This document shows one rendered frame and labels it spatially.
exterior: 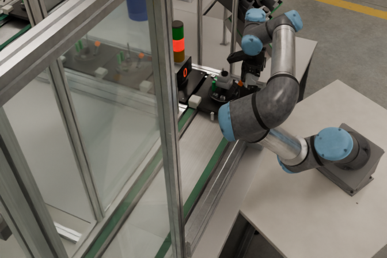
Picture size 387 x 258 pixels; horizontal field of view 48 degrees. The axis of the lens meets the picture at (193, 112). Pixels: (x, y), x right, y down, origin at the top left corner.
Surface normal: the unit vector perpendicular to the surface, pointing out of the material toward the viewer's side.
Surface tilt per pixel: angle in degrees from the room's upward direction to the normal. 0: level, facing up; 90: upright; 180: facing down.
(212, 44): 0
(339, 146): 39
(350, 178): 45
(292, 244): 0
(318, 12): 0
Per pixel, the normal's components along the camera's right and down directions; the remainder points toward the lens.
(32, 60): 0.90, 0.28
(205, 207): -0.02, -0.73
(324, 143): -0.47, -0.25
